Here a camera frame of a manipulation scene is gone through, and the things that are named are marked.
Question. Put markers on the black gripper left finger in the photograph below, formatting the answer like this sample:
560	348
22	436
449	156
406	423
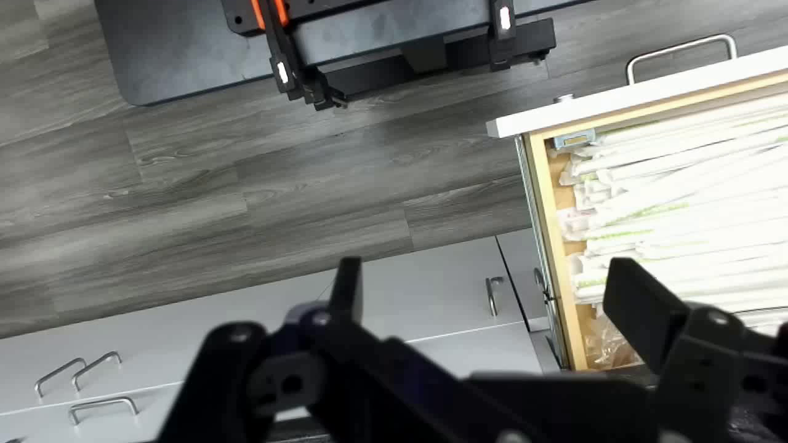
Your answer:
345	295

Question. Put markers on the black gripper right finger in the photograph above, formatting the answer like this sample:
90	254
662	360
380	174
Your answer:
643	310

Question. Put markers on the white closed drawer front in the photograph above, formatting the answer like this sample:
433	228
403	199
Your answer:
113	380

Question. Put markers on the open white wooden drawer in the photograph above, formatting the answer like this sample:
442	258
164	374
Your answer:
542	136

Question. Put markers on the white wrapped straws pile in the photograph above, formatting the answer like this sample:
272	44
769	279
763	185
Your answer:
697	199

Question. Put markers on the orange black clamp near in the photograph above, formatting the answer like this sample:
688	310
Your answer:
294	77

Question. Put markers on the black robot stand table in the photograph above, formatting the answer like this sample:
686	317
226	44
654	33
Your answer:
165	50

